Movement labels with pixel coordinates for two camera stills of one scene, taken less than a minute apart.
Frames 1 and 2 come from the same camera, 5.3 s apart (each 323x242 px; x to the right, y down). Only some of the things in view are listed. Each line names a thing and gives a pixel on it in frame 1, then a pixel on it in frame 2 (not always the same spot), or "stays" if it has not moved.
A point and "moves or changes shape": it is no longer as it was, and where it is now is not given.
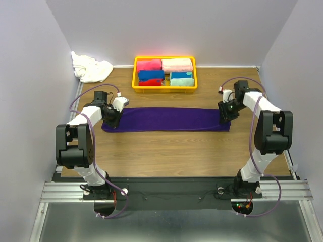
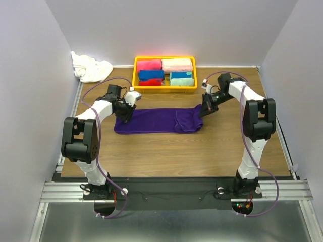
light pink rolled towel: (176, 65) stays
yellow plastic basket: (165, 88) stays
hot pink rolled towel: (149, 64) stays
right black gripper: (224, 116) → (207, 105)
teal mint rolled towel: (181, 78) stays
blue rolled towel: (146, 74) stays
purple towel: (169, 119) moves or changes shape
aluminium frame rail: (72, 192) stays
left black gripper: (114, 123) → (130, 110)
